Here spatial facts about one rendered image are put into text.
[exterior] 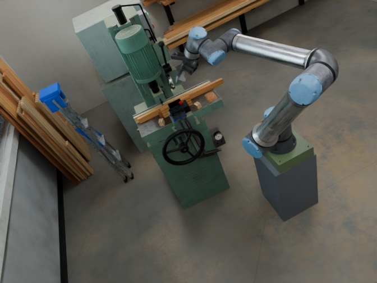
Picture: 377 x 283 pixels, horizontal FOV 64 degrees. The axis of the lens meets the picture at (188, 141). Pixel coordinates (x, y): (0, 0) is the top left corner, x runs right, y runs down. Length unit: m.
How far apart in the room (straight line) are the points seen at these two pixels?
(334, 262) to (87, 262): 1.90
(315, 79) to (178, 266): 1.71
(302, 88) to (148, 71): 0.98
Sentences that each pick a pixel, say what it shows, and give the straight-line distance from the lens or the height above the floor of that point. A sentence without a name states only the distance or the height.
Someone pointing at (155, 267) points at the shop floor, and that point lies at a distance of 2.51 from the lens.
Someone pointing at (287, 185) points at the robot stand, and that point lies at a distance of 2.10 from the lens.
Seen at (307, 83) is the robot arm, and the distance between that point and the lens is 1.25.
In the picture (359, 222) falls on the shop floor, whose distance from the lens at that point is 2.44.
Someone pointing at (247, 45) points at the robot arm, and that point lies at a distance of 1.59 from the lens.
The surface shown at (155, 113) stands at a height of 0.93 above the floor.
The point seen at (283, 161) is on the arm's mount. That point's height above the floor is 0.63.
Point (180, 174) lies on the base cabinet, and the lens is 2.33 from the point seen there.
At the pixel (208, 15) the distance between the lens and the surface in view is 4.13.
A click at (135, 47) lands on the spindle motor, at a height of 1.44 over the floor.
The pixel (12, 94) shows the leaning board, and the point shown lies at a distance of 3.37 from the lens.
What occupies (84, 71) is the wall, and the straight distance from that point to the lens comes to 4.36.
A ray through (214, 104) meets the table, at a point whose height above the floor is 0.89.
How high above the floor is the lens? 2.10
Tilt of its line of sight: 41 degrees down
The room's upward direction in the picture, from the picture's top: 24 degrees counter-clockwise
